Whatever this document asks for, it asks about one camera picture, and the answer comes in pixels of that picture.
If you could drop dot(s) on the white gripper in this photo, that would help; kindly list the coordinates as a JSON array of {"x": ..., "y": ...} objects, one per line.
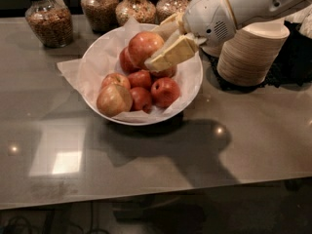
[{"x": 208, "y": 17}]

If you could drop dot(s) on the yellow-red apple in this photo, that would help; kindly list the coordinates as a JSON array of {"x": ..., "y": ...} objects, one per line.
[{"x": 142, "y": 46}]

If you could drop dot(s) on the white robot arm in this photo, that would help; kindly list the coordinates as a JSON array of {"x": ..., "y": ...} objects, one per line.
[{"x": 246, "y": 12}]

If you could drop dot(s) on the back right yellowish apple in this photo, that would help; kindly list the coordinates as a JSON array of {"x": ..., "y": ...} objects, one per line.
[{"x": 170, "y": 72}]

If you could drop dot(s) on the front right red apple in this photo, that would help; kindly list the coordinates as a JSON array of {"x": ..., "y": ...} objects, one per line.
[{"x": 164, "y": 92}]

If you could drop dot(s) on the dark red back apple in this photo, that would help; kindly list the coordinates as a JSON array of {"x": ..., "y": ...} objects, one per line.
[{"x": 125, "y": 62}]

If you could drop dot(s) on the small hidden red apple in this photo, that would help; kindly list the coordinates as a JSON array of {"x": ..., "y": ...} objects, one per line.
[{"x": 140, "y": 78}]

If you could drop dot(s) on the front middle red apple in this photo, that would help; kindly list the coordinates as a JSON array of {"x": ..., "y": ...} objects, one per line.
[{"x": 142, "y": 99}]

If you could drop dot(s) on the left red apple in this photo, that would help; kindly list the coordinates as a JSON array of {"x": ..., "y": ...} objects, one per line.
[{"x": 117, "y": 79}]

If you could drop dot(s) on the front left large apple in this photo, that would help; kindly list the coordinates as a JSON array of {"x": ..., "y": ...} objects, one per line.
[{"x": 114, "y": 99}]

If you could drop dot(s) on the cereal jar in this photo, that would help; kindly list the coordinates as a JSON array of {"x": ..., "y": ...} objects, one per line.
[
  {"x": 51, "y": 22},
  {"x": 100, "y": 13},
  {"x": 142, "y": 11},
  {"x": 166, "y": 8}
]

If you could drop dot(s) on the back stack paper bowls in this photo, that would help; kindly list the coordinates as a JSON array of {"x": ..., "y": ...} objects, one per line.
[{"x": 212, "y": 51}]

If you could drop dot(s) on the white paper liner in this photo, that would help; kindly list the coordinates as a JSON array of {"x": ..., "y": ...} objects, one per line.
[{"x": 73, "y": 70}]

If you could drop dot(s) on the black mat under bowls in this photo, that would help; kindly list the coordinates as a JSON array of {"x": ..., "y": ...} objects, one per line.
[{"x": 293, "y": 65}]

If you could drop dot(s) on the far left cereal jar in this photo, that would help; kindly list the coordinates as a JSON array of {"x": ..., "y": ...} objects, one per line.
[{"x": 51, "y": 22}]

